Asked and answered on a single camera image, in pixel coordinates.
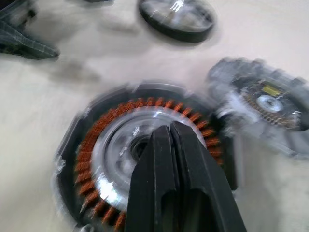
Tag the black motor housing copper windings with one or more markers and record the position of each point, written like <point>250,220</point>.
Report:
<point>79,130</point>

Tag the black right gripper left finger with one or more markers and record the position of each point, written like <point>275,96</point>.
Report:
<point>149,183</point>

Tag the grey motor lid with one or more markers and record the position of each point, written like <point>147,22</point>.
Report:
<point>241,101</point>

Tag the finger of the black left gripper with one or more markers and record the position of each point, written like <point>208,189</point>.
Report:
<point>17,10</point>
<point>26,44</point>

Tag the silver spoked rotor black rim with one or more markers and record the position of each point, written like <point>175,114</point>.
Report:
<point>169,17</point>

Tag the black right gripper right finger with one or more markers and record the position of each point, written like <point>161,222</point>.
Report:
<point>200,183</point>

